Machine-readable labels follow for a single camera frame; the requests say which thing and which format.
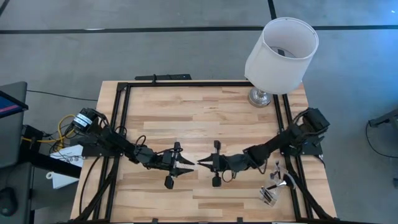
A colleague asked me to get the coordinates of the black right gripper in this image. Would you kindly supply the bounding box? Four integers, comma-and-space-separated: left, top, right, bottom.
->
197, 139, 234, 189

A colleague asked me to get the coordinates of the white shade silver table lamp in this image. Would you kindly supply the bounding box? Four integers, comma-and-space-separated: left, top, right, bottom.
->
244, 17, 320, 108

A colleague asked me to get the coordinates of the clear acrylic brush holder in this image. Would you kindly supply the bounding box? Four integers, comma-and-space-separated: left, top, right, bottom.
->
259, 160, 290, 208

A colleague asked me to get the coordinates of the black floor cable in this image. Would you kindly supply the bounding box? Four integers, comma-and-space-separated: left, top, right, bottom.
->
26, 89, 99, 102

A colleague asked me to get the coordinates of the white paper sheet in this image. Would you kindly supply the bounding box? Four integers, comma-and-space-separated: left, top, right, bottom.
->
46, 144, 85, 190

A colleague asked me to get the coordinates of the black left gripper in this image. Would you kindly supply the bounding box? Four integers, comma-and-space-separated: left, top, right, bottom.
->
153, 141, 199, 190

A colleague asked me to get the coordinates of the fan makeup brush black handle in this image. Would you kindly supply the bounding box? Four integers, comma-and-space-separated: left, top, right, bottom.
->
264, 173, 295, 191

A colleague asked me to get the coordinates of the black power strip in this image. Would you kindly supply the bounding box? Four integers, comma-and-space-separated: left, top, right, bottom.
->
134, 73, 192, 82

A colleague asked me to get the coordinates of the computer monitor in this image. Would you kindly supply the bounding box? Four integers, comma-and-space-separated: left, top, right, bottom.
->
0, 89, 29, 119

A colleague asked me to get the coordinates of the grey equipment leg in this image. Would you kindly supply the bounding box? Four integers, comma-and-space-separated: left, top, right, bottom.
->
368, 108, 398, 129

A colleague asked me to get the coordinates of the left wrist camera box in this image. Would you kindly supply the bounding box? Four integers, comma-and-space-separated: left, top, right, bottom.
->
162, 152, 174, 167

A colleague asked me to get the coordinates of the black aluminium table frame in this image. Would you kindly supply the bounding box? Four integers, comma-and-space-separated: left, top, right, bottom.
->
70, 81, 340, 224

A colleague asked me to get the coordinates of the yellow cable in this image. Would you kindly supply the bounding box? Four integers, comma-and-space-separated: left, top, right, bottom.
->
21, 114, 77, 153

